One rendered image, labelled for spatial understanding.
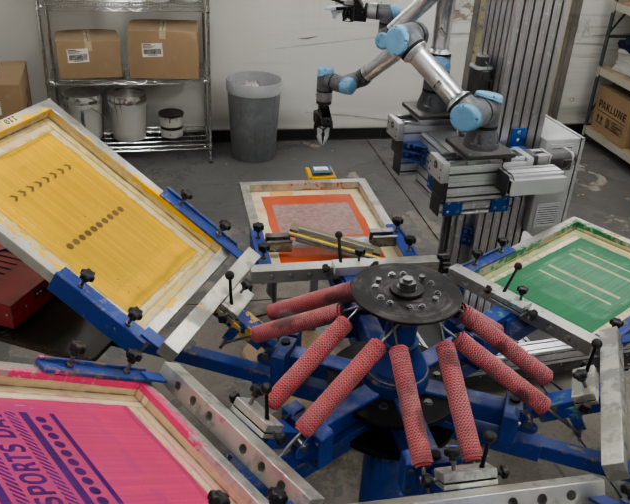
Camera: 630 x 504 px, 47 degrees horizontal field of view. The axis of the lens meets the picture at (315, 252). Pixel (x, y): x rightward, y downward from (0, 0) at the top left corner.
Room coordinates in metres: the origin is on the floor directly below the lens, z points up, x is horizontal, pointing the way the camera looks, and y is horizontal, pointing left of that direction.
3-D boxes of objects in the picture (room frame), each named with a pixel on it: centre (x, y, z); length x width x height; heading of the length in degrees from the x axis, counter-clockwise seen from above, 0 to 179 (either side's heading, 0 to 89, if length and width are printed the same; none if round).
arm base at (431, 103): (3.39, -0.52, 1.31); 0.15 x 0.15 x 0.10
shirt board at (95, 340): (1.84, 0.39, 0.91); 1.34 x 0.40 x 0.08; 73
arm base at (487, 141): (2.92, -0.67, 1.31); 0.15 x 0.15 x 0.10
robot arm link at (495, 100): (2.91, -0.67, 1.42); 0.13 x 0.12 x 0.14; 142
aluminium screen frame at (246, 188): (2.67, -0.01, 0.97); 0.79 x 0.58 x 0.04; 13
